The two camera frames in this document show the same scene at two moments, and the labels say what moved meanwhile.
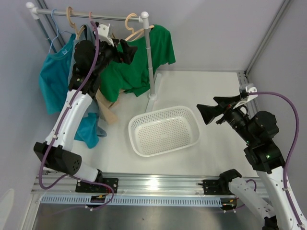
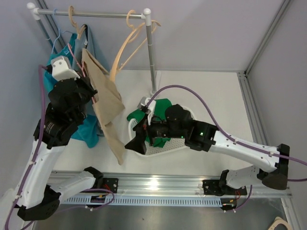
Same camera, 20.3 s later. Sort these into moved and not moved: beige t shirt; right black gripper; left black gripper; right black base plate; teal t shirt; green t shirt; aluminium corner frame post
Moved: left black gripper; right black gripper; beige t shirt; green t shirt
Not moved: aluminium corner frame post; teal t shirt; right black base plate
